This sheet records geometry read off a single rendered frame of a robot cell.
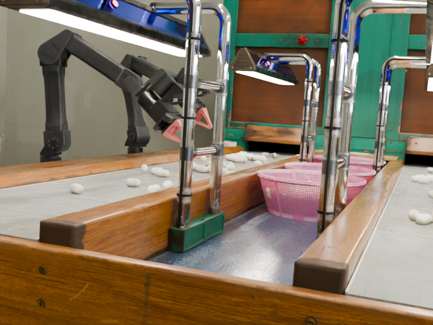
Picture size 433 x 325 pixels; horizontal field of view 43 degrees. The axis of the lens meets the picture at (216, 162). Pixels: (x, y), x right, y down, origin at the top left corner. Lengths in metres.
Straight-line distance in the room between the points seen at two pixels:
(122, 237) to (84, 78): 3.04
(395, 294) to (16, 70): 3.68
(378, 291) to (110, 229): 0.36
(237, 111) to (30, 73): 1.91
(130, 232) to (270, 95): 1.73
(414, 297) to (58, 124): 1.29
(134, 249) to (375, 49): 1.75
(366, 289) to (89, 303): 0.31
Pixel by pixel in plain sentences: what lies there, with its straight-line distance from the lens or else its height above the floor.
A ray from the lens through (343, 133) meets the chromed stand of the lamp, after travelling 0.99.
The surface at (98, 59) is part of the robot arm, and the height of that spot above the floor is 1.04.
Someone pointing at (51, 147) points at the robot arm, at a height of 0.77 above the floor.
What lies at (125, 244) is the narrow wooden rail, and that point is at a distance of 0.80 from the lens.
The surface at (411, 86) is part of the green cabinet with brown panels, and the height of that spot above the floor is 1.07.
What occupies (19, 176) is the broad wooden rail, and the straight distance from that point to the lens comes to 1.18.
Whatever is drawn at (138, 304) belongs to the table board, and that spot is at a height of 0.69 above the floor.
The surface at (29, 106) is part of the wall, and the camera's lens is 4.02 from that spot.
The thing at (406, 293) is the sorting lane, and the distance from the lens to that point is 0.61.
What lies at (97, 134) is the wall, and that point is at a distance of 3.73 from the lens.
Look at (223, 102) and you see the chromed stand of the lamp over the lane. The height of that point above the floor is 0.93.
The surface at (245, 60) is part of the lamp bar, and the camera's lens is 1.67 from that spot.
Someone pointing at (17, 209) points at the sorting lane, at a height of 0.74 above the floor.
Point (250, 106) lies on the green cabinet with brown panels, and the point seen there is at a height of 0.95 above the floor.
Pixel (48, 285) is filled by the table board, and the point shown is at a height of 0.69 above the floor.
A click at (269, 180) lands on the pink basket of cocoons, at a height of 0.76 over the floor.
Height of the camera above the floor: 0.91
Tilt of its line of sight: 5 degrees down
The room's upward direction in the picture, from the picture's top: 4 degrees clockwise
